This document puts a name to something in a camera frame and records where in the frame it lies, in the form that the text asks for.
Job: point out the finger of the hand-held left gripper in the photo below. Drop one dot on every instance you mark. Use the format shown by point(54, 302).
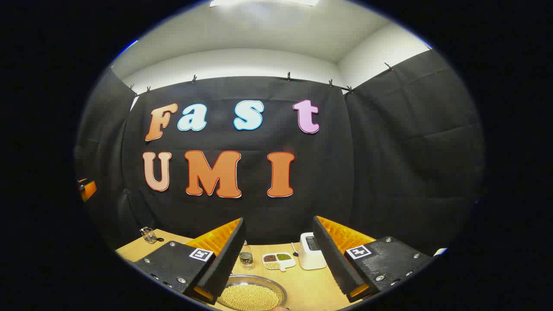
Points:
point(88, 190)

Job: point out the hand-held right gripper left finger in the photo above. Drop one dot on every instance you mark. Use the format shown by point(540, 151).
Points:
point(227, 263)

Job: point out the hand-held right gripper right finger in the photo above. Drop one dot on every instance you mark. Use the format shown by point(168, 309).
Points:
point(335, 263)

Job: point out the stainless steel pot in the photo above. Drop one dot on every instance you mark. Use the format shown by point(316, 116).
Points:
point(242, 280)

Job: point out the clear plastic water bottle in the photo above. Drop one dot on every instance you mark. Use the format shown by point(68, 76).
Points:
point(246, 259)

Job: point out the white toaster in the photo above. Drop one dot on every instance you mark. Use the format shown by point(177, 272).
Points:
point(309, 259)

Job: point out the large pile of soybeans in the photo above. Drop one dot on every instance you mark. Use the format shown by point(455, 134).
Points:
point(250, 298)

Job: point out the pile of red beans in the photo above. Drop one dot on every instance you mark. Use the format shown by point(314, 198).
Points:
point(270, 258)

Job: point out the small pile of soybeans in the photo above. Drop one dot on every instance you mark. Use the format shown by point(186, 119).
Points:
point(272, 265)

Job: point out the white divided tray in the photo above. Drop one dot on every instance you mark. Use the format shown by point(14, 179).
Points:
point(286, 263)

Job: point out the pile of green beans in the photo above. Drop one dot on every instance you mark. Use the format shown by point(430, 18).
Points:
point(284, 257)

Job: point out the black backdrop cloth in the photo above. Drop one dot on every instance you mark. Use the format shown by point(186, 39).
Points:
point(324, 172)

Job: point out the ceiling light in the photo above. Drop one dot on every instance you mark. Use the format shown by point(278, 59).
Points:
point(263, 2)

